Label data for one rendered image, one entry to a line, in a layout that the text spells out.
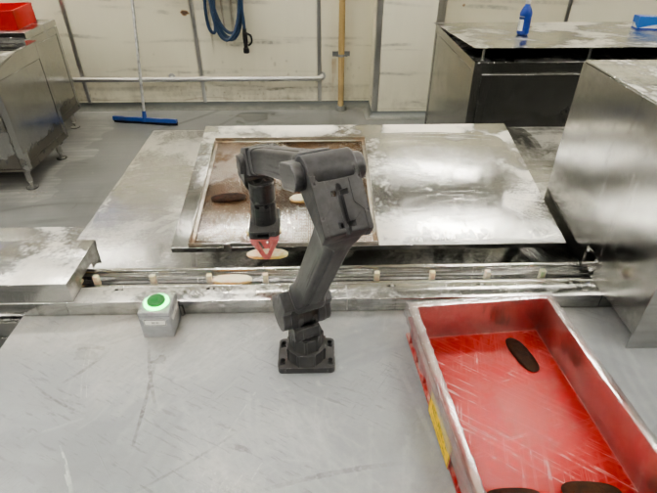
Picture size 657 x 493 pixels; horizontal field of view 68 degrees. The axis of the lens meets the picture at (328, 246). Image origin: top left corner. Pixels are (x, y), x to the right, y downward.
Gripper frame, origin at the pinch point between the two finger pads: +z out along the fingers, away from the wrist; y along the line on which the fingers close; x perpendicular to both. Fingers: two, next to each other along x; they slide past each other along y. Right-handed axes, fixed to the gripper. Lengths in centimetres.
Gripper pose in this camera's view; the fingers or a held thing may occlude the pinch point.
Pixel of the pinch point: (267, 251)
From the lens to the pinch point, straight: 119.1
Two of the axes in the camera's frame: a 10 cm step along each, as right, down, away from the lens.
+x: 10.0, -0.1, 0.2
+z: 0.0, 8.1, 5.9
